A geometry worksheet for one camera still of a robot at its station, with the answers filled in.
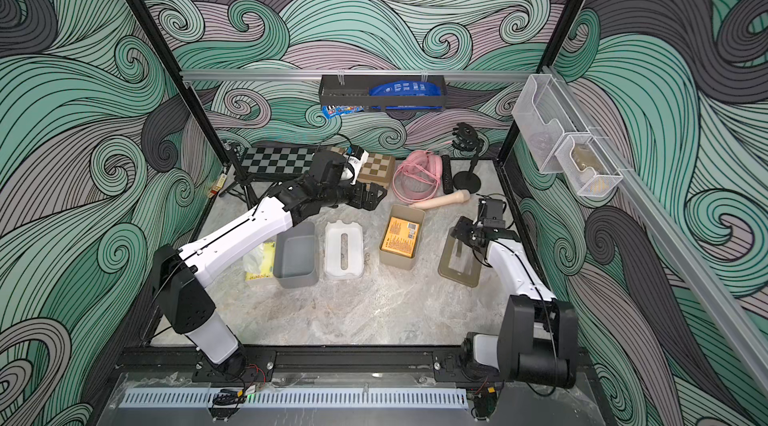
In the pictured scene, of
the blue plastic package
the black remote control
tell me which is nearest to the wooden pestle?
the black remote control

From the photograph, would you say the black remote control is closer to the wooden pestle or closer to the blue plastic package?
the wooden pestle

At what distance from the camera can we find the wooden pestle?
41.6 inches
